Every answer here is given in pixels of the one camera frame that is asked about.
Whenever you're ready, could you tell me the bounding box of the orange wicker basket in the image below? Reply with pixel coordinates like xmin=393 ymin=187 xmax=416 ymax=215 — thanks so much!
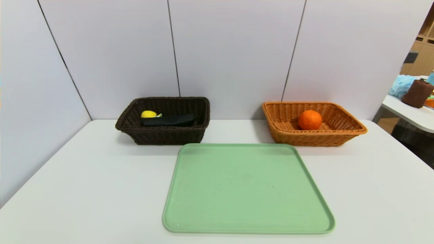
xmin=262 ymin=101 xmax=368 ymax=147

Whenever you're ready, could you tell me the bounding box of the white side table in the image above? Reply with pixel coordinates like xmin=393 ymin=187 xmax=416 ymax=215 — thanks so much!
xmin=381 ymin=75 xmax=434 ymax=133

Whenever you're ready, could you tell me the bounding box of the light wooden cabinet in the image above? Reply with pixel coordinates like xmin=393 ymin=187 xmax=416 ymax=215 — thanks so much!
xmin=400 ymin=7 xmax=434 ymax=77

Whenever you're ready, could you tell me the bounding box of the light green plastic tray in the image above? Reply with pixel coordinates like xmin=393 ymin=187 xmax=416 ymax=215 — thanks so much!
xmin=162 ymin=143 xmax=336 ymax=235

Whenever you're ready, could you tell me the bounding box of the dark grey woven bin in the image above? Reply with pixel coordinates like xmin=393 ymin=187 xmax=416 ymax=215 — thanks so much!
xmin=392 ymin=119 xmax=434 ymax=168

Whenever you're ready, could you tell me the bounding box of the orange fruit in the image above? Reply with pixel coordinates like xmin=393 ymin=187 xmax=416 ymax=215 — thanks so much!
xmin=298 ymin=109 xmax=323 ymax=131

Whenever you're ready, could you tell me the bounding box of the light blue cloth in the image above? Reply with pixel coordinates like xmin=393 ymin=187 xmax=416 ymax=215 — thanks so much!
xmin=389 ymin=75 xmax=421 ymax=99

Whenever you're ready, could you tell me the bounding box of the dark brown wicker basket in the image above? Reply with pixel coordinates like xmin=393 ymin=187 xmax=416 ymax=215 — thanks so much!
xmin=115 ymin=97 xmax=211 ymax=145

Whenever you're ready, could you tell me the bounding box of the black glasses case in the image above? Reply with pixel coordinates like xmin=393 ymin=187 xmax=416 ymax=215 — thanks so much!
xmin=141 ymin=113 xmax=196 ymax=128

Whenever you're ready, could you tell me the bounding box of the brown cylindrical object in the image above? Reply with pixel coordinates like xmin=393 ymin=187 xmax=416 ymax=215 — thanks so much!
xmin=401 ymin=79 xmax=434 ymax=109

